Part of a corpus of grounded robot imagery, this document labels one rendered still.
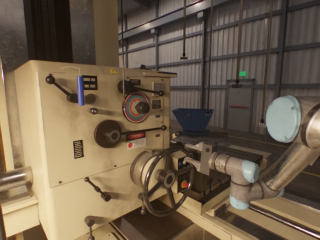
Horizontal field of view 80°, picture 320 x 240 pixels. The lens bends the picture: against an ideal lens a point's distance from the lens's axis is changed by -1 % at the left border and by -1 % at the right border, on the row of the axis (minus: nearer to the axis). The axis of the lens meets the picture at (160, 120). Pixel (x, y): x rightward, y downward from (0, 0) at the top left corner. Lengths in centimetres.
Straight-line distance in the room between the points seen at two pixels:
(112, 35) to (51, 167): 123
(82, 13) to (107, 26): 22
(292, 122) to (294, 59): 786
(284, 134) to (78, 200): 90
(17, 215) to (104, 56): 123
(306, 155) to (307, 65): 753
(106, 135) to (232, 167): 57
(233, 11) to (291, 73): 354
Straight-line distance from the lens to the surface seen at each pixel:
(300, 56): 831
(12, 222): 135
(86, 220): 111
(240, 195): 83
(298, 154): 75
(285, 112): 55
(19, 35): 159
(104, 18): 183
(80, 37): 169
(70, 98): 89
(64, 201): 105
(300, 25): 856
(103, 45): 177
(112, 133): 94
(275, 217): 205
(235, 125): 899
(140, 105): 100
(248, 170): 78
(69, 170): 99
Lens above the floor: 176
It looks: 9 degrees down
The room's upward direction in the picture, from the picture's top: straight up
